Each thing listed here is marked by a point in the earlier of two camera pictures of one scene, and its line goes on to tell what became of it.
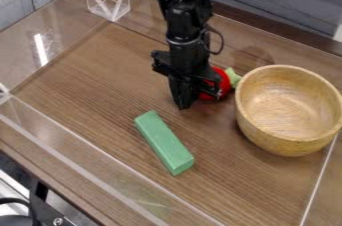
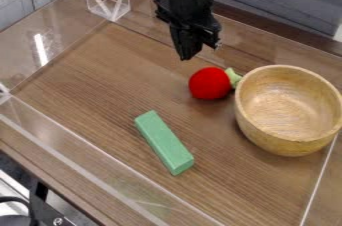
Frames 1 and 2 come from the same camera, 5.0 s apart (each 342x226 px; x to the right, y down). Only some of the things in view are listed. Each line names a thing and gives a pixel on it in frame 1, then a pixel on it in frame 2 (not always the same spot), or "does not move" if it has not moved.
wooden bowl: [287, 107] does not move
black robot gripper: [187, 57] to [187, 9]
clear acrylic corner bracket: [107, 9] does not move
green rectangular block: [164, 141] does not move
